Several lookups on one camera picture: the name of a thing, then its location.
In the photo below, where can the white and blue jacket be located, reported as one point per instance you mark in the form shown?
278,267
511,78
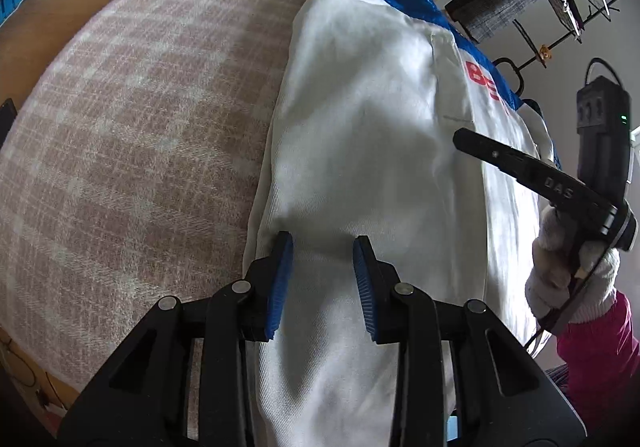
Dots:
360,127

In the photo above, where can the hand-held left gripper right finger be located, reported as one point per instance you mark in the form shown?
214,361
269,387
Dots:
362,287

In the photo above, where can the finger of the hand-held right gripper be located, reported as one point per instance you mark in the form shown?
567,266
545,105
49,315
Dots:
492,153

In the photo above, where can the person's right forearm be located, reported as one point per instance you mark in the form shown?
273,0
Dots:
605,357

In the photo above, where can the black metal clothes rack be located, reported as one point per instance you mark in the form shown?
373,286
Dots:
456,6

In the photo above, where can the pink plaid blanket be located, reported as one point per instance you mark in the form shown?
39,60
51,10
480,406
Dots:
150,127

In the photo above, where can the person's right hand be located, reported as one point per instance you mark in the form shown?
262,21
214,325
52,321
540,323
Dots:
545,277

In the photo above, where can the person's striped pants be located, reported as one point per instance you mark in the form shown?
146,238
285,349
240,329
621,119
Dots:
557,377

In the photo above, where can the black flat device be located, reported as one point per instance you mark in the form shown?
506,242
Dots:
7,119

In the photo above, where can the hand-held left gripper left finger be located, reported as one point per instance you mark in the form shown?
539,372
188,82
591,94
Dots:
280,277

